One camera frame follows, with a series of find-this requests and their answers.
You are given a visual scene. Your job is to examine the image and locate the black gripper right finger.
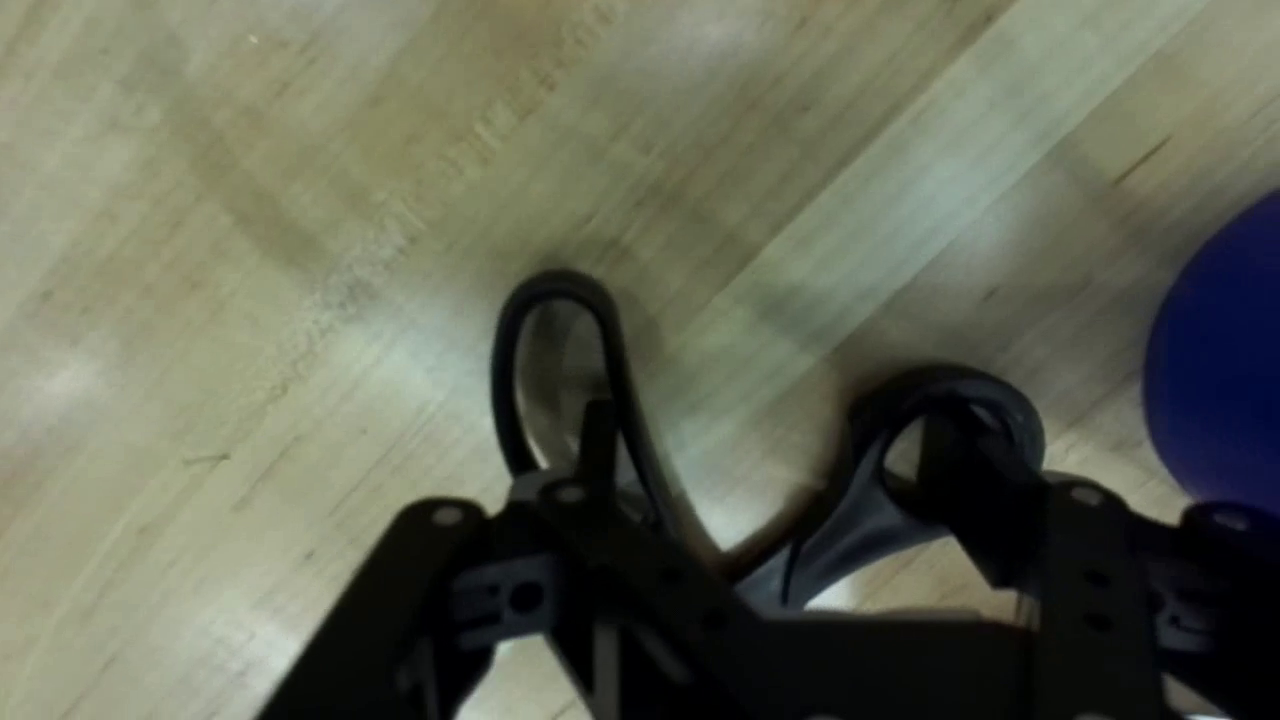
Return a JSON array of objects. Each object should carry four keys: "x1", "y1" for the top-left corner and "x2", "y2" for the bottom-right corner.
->
[{"x1": 916, "y1": 406, "x2": 1280, "y2": 720}]

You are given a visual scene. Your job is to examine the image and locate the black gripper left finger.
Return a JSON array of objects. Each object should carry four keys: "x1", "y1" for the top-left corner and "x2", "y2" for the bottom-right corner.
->
[{"x1": 256, "y1": 395, "x2": 756, "y2": 720}]

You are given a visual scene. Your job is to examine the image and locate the black handled scissors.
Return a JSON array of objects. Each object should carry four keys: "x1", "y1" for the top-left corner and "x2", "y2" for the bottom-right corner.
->
[{"x1": 488, "y1": 268, "x2": 1051, "y2": 617}]

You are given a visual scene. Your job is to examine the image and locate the blue plastic cup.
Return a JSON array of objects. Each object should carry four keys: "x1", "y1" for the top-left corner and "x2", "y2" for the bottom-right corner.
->
[{"x1": 1140, "y1": 184, "x2": 1280, "y2": 526}]

